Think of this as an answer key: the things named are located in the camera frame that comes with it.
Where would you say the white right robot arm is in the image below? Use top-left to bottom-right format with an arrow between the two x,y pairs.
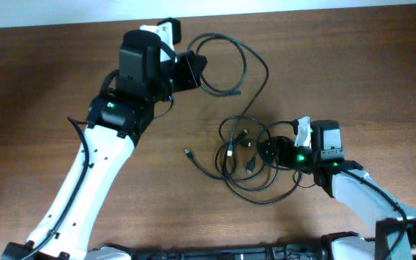
256,116 -> 416,259

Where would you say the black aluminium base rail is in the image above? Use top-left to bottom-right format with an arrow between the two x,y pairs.
84,230 -> 375,260

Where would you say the black HDMI cable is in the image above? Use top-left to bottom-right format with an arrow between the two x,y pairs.
186,32 -> 270,174

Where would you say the black thin USB cable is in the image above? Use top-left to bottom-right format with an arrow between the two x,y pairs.
183,115 -> 270,183

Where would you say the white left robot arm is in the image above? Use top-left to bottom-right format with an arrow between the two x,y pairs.
1,22 -> 207,259

